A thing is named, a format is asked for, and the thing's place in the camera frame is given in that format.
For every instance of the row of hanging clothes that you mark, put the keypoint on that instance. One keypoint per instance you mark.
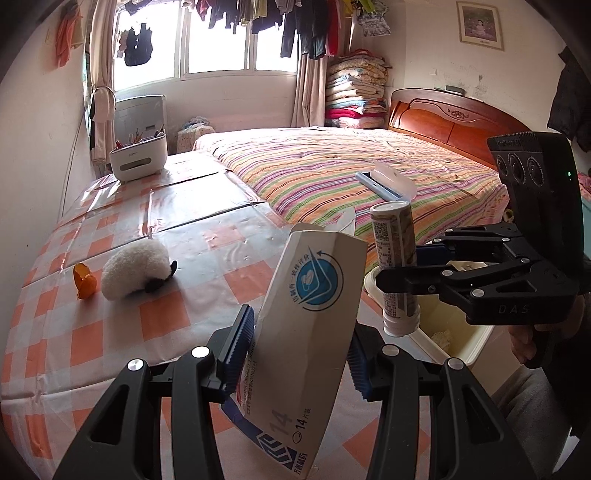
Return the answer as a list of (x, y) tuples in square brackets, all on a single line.
[(300, 23)]

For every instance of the floral covered box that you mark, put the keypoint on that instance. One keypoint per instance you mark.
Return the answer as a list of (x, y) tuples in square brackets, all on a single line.
[(194, 136)]

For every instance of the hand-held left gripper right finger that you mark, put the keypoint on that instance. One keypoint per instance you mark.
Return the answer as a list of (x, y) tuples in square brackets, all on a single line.
[(358, 369)]

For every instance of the white desk organizer with pens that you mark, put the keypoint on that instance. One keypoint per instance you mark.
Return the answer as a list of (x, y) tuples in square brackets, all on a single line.
[(138, 159)]

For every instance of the person's grey trouser leg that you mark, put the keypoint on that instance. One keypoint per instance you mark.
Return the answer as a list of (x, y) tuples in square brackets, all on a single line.
[(531, 406)]

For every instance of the stack of folded blankets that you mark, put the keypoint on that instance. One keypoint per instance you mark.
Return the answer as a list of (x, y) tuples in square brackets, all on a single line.
[(355, 92)]

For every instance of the wooden headboard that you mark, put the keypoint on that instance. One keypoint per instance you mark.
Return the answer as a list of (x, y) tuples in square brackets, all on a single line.
[(443, 120)]

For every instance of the dark hanging vest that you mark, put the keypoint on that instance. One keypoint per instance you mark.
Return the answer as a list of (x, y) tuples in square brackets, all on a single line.
[(137, 46)]

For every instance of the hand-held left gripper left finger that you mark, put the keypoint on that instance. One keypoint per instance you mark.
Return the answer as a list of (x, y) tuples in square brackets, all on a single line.
[(240, 341)]

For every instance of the white and blue flat case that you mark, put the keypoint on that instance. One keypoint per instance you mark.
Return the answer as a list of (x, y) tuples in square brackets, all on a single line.
[(388, 180)]

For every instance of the beige cylindrical tube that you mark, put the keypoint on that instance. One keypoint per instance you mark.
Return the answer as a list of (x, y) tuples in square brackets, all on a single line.
[(392, 230)]

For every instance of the orange peel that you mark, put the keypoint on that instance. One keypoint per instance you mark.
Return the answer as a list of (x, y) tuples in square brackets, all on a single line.
[(84, 281)]

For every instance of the cream plastic bin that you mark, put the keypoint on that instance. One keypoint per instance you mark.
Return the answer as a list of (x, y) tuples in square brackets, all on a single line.
[(457, 332)]

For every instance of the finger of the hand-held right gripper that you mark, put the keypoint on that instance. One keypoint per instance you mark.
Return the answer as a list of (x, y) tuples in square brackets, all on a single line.
[(431, 256), (415, 278)]

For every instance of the white air cooler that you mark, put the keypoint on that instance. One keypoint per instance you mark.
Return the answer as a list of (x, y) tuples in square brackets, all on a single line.
[(138, 108)]

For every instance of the dark hanging jacket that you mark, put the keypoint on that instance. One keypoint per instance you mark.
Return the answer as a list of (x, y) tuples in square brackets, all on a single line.
[(572, 101)]

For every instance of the window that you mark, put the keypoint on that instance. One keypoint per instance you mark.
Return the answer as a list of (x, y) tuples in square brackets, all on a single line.
[(207, 46)]

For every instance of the white and blue medicine box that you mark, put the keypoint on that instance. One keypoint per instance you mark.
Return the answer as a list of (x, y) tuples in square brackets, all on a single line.
[(304, 323)]

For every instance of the striped bed sheet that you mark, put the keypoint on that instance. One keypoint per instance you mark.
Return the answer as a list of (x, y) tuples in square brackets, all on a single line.
[(323, 175)]

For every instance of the white fluffy plush toy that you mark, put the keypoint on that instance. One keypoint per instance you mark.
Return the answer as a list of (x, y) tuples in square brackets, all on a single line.
[(134, 267)]

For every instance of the framed wall picture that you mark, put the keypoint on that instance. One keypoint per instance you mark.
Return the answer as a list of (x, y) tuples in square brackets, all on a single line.
[(480, 25)]

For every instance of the orange hanging cloth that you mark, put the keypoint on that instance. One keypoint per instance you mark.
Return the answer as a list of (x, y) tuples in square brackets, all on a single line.
[(69, 34)]

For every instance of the beige curtain with tieback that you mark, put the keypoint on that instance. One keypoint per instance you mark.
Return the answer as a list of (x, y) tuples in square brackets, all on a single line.
[(102, 69)]

